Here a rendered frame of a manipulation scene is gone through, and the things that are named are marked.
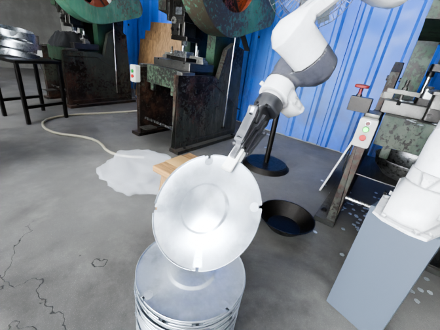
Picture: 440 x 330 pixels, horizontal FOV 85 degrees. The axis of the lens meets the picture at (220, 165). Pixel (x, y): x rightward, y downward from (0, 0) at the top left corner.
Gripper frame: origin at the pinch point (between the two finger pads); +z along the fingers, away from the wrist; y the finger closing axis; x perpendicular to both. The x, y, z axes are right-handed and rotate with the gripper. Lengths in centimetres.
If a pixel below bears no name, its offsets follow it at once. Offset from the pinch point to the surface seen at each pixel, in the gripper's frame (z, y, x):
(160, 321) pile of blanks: 40.4, -2.9, 4.4
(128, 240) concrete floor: 43, -39, -45
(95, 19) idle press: -98, -52, -263
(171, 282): 33.9, -6.8, -0.2
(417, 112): -78, -63, 36
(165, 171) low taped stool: 8.3, -27.0, -39.7
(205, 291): 30.9, -9.6, 7.6
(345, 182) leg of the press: -39, -80, 20
